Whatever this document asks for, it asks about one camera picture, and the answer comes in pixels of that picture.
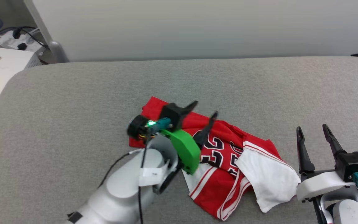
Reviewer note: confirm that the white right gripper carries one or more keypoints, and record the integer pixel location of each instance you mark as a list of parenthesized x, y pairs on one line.
[(322, 183)]

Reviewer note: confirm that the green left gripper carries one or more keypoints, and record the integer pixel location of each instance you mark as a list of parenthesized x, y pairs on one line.
[(185, 149)]

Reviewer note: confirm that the red basketball jersey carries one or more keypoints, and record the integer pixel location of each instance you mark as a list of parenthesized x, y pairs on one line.
[(213, 191)]

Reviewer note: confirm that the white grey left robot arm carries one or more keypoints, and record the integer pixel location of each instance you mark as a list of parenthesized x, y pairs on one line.
[(120, 193)]

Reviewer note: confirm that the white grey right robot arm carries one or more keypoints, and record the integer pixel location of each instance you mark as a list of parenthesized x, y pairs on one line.
[(350, 213)]

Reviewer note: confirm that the grey metal partition leg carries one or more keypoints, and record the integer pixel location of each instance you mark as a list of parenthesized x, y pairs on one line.
[(54, 49)]

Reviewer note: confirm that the white power strip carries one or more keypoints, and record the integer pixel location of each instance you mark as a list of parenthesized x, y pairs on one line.
[(29, 42)]

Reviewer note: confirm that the black power plug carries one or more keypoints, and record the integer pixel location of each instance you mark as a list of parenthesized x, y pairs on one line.
[(16, 33), (22, 46)]

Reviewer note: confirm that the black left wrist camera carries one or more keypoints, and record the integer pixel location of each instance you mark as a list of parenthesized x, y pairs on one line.
[(172, 114)]

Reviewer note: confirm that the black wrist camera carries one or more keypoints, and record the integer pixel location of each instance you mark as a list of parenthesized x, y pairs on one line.
[(172, 114), (351, 165)]

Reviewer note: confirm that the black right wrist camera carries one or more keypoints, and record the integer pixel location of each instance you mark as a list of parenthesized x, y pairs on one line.
[(351, 165)]

